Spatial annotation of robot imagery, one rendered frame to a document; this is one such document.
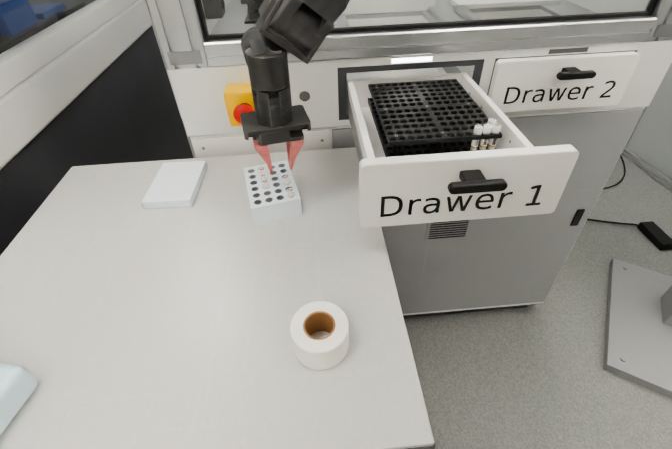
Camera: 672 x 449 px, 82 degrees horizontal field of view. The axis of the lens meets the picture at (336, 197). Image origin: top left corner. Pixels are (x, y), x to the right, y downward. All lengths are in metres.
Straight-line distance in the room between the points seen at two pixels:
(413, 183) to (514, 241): 0.74
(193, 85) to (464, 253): 0.85
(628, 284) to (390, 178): 1.40
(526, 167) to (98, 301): 0.62
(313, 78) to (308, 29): 0.26
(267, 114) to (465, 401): 1.05
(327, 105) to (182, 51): 0.29
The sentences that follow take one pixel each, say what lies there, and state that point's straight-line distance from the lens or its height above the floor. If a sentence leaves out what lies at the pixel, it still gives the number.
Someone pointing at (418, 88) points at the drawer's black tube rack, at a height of 0.90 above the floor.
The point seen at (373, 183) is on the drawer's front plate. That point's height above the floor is 0.90.
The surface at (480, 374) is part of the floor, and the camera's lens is 1.40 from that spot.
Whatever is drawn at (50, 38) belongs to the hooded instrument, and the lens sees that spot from 1.18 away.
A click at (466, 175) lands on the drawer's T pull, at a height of 0.91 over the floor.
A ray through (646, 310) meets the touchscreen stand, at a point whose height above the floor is 0.04.
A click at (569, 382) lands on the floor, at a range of 1.49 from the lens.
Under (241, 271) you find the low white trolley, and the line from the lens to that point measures 0.60.
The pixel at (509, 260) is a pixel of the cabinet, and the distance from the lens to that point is 1.29.
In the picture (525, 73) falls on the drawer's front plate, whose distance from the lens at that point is 0.89.
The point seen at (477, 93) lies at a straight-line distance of 0.80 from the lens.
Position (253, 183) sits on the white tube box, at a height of 0.79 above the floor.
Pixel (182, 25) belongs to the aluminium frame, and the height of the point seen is 1.02.
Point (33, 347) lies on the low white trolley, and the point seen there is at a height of 0.76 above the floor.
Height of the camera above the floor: 1.21
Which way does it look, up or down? 39 degrees down
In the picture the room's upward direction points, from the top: 2 degrees counter-clockwise
